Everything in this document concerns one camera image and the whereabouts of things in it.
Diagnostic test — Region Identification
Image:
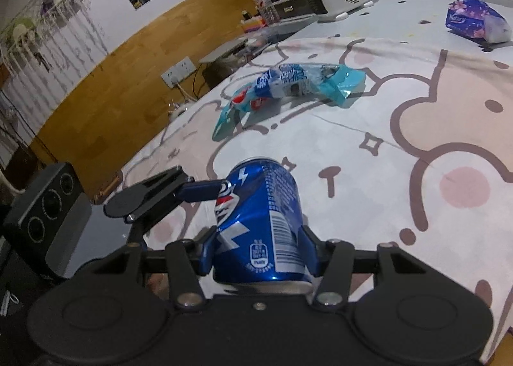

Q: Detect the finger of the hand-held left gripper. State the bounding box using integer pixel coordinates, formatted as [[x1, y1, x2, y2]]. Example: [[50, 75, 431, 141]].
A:
[[124, 165, 238, 232]]

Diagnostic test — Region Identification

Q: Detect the clear water bottle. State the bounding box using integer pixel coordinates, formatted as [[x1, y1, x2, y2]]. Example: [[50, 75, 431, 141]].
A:
[[250, 0, 280, 24]]

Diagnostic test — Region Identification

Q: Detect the grey board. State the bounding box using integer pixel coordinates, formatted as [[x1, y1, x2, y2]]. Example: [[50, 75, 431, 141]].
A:
[[199, 37, 249, 66]]

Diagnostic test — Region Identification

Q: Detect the blue and white snack packet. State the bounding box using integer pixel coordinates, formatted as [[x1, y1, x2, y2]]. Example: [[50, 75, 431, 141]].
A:
[[256, 63, 323, 99]]

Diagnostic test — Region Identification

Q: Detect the purple tissue pack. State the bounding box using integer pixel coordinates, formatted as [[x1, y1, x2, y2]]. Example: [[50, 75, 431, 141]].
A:
[[444, 0, 512, 45]]

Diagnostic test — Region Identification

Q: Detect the blue soda can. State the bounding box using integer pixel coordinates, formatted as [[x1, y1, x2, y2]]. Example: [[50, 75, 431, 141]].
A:
[[212, 156, 314, 295]]

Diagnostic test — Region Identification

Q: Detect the orange box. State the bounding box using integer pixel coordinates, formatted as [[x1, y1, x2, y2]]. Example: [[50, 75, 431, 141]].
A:
[[240, 10, 267, 33]]

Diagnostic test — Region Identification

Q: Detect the white double wall socket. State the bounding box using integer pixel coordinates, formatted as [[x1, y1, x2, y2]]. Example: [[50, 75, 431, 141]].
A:
[[161, 57, 197, 88]]

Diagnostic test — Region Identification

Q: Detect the blue and red snack packet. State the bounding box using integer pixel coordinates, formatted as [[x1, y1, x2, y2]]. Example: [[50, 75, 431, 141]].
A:
[[212, 82, 274, 141]]

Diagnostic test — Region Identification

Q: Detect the teal plastic wrapper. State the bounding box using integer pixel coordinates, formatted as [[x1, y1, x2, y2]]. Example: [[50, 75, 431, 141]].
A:
[[312, 63, 366, 109]]

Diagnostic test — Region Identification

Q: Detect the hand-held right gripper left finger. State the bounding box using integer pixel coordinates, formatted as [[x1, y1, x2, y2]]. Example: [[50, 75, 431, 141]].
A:
[[82, 225, 220, 309]]

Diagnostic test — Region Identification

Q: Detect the white wire rack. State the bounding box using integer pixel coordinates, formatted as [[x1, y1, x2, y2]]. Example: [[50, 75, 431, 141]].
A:
[[0, 0, 110, 91]]

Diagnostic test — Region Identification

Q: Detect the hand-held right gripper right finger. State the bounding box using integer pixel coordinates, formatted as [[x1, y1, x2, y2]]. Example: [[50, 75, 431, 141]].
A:
[[298, 225, 430, 309]]

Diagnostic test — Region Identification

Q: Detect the white cable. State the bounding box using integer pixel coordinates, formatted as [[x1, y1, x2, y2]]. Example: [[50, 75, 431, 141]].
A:
[[167, 83, 201, 123]]

